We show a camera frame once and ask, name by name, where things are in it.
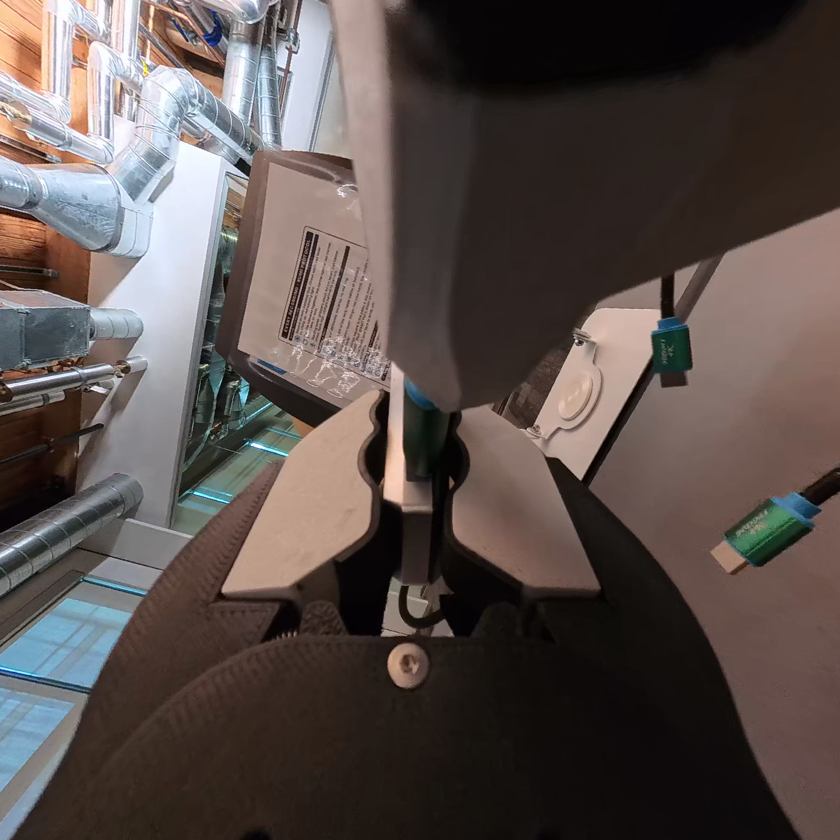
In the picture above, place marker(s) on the white framed glass partition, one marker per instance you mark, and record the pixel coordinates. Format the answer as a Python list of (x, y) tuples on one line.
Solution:
[(131, 328)]

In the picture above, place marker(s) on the laminated instruction sheet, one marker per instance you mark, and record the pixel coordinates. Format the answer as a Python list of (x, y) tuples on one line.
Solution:
[(308, 282)]

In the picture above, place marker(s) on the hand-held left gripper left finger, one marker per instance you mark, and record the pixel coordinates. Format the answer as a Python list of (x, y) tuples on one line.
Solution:
[(308, 505)]

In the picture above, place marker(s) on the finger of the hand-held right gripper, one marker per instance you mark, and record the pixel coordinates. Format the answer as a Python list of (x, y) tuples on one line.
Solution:
[(558, 197)]

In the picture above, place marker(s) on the metal pole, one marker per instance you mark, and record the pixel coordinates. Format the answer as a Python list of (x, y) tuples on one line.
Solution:
[(699, 285)]

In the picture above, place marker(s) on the silver ventilation ducts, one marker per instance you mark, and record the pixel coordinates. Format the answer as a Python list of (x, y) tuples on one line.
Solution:
[(85, 197)]

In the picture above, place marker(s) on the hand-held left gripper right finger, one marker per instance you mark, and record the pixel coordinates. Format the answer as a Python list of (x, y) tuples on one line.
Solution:
[(518, 518)]

